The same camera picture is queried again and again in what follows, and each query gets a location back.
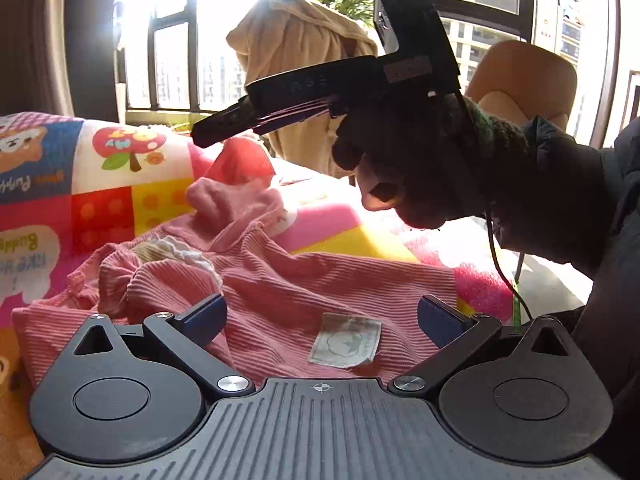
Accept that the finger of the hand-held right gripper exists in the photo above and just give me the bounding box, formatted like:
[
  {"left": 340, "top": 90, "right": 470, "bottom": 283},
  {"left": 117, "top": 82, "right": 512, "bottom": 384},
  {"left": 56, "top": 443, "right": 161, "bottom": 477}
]
[{"left": 191, "top": 97, "right": 262, "bottom": 149}]

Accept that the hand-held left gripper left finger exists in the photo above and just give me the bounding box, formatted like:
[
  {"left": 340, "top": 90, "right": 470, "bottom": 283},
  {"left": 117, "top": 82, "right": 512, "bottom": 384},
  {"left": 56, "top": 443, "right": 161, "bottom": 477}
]
[{"left": 74, "top": 293, "right": 256, "bottom": 399}]

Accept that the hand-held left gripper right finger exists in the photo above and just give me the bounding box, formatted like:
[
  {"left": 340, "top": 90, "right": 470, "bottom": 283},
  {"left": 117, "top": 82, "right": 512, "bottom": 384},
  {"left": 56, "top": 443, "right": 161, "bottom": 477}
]
[{"left": 388, "top": 294, "right": 574, "bottom": 402}]

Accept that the pink ribbed garment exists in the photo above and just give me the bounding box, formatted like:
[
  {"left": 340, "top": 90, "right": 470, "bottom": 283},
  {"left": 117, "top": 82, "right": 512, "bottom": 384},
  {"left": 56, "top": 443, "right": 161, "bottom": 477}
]
[{"left": 11, "top": 178, "right": 459, "bottom": 392}]

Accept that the person's right hand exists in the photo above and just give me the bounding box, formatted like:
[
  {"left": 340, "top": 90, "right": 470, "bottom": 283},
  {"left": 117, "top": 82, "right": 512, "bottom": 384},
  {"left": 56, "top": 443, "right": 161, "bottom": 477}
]
[{"left": 332, "top": 94, "right": 532, "bottom": 231}]

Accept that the white ruffled cloth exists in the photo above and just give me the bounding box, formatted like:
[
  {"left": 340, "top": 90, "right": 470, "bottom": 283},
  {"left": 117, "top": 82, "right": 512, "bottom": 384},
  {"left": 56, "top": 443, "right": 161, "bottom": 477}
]
[{"left": 131, "top": 236, "right": 223, "bottom": 286}]

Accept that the beige cloth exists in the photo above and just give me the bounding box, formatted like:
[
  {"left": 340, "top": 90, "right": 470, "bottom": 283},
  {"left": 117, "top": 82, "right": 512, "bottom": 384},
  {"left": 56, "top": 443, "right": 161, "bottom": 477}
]
[{"left": 226, "top": 0, "right": 379, "bottom": 179}]

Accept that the colourful printed blanket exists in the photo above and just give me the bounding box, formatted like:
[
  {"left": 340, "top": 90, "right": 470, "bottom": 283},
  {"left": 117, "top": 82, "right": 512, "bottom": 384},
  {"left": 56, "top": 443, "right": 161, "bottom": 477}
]
[{"left": 0, "top": 112, "right": 517, "bottom": 471}]

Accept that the tan chair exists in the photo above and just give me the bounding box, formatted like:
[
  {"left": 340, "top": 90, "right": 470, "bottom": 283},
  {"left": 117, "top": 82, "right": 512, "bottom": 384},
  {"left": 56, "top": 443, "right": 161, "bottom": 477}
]
[{"left": 465, "top": 40, "right": 578, "bottom": 133}]

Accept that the dark curtain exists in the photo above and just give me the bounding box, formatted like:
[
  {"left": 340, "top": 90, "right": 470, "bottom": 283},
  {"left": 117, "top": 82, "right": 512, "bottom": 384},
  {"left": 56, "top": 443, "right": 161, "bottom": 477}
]
[{"left": 0, "top": 0, "right": 121, "bottom": 122}]

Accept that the black window frame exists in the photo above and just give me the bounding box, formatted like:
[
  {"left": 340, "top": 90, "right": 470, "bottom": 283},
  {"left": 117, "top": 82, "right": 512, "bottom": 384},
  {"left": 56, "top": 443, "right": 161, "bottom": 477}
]
[{"left": 114, "top": 0, "right": 623, "bottom": 150}]

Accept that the thin gripper cable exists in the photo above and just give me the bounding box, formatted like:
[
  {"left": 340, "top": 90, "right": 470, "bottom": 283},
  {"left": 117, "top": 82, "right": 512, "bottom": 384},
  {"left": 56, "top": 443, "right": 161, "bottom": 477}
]
[{"left": 454, "top": 91, "right": 534, "bottom": 324}]

